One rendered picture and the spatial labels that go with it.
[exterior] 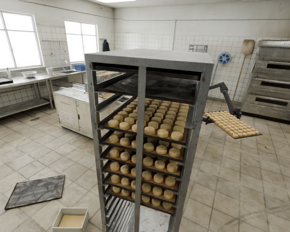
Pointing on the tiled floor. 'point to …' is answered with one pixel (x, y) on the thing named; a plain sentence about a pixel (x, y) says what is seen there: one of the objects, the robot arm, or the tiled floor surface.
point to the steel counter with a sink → (20, 79)
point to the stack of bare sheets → (36, 192)
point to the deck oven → (274, 83)
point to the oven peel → (248, 45)
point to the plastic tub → (71, 220)
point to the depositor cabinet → (76, 113)
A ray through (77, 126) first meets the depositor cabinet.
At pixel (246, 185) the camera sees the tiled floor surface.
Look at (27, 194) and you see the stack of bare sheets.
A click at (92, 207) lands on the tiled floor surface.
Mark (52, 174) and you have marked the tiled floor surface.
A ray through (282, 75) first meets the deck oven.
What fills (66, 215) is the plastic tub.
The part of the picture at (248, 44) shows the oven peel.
